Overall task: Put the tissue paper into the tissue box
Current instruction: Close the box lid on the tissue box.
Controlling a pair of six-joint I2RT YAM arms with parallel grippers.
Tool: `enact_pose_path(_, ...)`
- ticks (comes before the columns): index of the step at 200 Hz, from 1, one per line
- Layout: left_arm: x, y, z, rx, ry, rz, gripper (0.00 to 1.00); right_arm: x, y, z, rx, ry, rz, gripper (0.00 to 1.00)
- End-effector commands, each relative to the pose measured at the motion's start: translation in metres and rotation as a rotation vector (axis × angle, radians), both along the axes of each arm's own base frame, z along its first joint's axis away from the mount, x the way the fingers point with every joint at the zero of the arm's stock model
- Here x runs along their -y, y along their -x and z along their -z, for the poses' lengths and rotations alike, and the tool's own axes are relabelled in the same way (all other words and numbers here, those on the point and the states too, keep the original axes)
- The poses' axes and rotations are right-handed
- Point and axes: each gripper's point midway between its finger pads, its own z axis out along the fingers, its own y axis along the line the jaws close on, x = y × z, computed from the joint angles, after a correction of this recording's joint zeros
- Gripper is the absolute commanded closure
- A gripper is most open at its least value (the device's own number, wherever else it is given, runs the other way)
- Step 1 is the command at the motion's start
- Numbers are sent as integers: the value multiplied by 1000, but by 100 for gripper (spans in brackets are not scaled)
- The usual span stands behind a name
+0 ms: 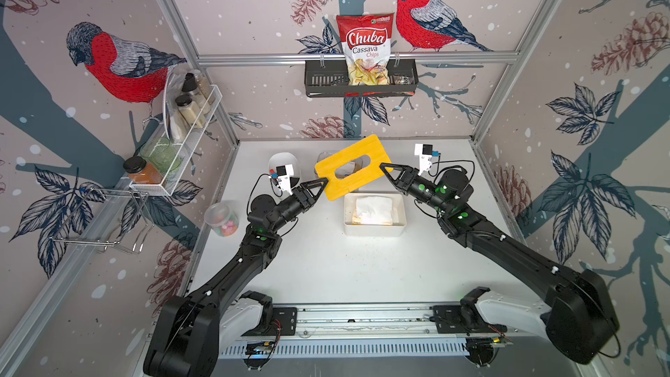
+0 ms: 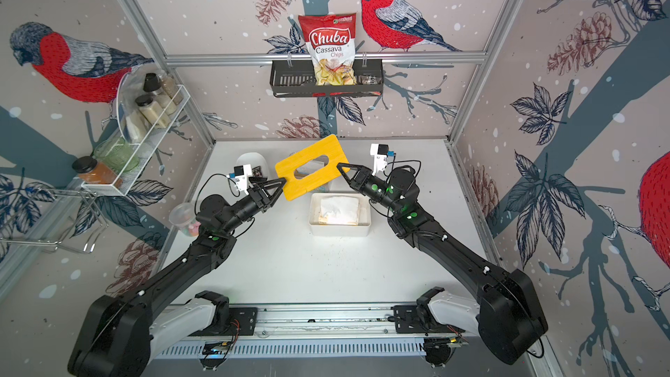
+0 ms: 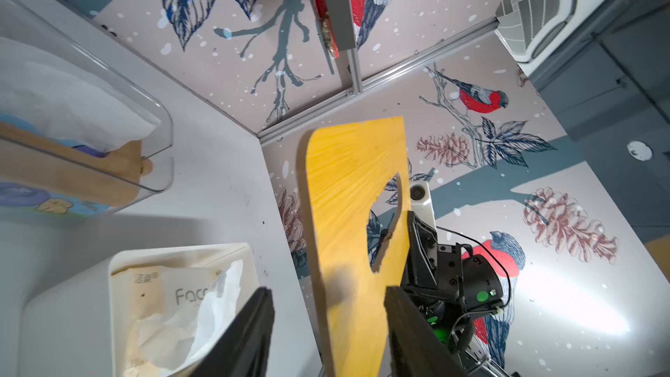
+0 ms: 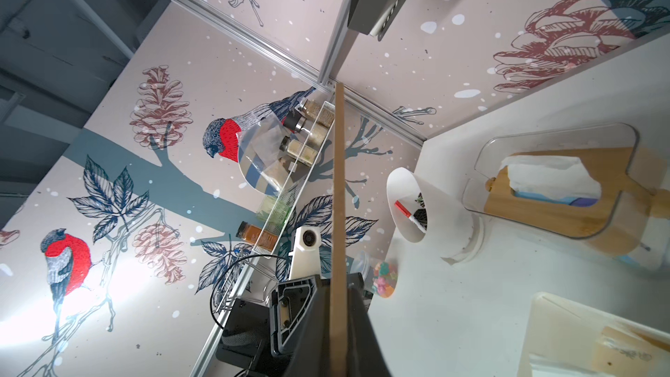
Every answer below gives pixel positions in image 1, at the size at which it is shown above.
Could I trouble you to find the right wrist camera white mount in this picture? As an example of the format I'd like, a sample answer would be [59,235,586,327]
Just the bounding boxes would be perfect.
[415,143,440,176]

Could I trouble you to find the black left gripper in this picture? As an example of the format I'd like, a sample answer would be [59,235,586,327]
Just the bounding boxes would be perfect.
[269,180,327,236]

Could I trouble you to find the yellow tissue box lid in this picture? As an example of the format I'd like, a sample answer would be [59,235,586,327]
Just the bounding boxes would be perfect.
[315,134,391,201]

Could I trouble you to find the white wire wall shelf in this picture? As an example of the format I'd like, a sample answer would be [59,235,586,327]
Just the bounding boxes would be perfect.
[130,65,223,197]

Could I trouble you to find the white tissue paper pack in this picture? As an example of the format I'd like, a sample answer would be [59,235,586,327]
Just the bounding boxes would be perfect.
[352,197,394,226]

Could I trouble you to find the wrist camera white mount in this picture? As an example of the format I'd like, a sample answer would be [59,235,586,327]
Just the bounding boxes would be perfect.
[415,143,440,176]
[273,164,299,195]

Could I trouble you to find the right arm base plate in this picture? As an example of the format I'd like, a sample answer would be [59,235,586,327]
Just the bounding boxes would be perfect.
[430,304,508,336]

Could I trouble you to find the clear plastic cup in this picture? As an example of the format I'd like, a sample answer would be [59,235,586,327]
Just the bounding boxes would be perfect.
[204,202,239,237]

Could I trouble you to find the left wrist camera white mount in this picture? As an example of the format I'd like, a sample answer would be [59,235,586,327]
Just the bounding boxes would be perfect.
[273,164,299,195]

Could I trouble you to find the white oval cup holder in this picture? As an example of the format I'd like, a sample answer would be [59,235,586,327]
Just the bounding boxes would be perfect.
[268,152,301,190]

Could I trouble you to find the black wall basket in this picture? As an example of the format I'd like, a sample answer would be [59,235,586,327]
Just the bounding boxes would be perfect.
[305,59,418,98]

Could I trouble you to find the chrome wire rack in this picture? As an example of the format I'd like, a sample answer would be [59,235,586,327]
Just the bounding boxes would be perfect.
[48,190,154,254]

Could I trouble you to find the beige bottle black cap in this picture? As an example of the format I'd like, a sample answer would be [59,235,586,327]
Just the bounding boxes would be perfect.
[181,73,211,114]
[174,94,206,129]

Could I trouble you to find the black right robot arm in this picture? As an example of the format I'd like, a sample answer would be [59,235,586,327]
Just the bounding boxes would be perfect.
[380,162,619,365]

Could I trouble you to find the clear plastic tissue box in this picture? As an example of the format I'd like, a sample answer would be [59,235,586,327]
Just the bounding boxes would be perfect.
[315,150,367,179]

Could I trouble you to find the aluminium front rail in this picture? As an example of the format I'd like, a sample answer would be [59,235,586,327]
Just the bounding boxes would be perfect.
[146,301,587,341]

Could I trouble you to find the orange spice jar black lid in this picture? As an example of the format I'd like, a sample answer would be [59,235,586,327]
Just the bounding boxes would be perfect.
[123,155,163,185]

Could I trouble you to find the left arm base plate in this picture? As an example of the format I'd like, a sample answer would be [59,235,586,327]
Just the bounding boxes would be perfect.
[243,307,298,337]

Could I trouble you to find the bamboo tissue box lid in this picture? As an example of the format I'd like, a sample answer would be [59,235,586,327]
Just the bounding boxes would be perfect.
[353,161,366,173]

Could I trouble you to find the white plastic tissue box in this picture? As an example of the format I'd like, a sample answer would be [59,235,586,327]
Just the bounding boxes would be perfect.
[344,192,408,237]

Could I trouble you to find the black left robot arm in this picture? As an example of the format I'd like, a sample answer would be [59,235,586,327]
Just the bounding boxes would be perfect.
[143,178,328,376]

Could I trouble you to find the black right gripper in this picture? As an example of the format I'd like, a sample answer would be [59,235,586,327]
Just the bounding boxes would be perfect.
[380,164,452,218]

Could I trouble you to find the green item in bag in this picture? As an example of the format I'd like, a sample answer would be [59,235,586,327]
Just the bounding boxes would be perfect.
[139,137,183,176]

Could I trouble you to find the red Chuba chips bag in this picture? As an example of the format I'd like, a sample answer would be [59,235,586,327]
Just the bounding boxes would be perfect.
[336,13,394,87]

